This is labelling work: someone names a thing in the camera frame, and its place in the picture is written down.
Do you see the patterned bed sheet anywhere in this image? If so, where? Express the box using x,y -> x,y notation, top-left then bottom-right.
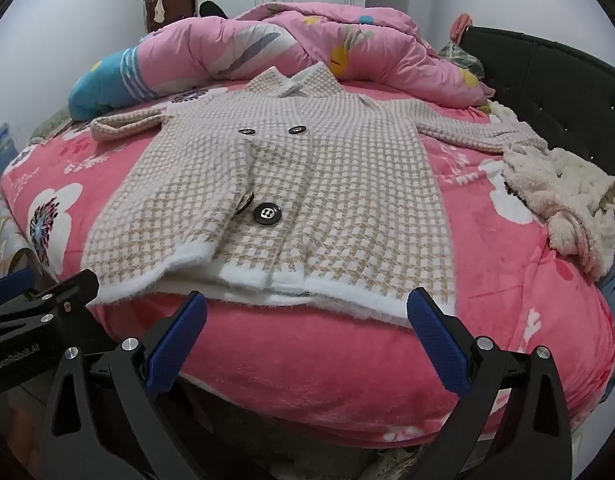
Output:
0,110 -> 76,281

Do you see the pink cloth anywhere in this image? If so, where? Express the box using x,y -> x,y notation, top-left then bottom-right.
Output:
450,12 -> 473,43

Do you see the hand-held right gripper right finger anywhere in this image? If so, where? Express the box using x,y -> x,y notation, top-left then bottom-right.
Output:
402,287 -> 573,480

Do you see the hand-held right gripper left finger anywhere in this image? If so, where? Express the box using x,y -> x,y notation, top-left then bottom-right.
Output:
40,290 -> 268,480

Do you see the pink printed quilt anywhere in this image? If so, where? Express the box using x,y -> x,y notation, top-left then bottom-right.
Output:
68,2 -> 495,121

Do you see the pink floral blanket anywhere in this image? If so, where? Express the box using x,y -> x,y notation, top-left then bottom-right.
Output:
0,80 -> 615,448

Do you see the black tufted headboard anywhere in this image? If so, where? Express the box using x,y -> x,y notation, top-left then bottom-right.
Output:
460,25 -> 615,191

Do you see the white shoe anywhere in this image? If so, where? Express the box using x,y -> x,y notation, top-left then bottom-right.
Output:
357,445 -> 418,480

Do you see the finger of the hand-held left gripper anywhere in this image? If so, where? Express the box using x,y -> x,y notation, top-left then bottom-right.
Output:
0,269 -> 100,346
0,267 -> 36,311

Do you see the plaid cloth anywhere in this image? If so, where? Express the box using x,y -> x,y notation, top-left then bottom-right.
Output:
437,42 -> 485,76

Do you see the cream fluffy garment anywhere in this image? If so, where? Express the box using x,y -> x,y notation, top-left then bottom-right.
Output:
487,100 -> 615,283

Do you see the beige knit turtleneck sweater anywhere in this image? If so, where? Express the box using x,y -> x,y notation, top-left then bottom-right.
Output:
82,62 -> 551,331

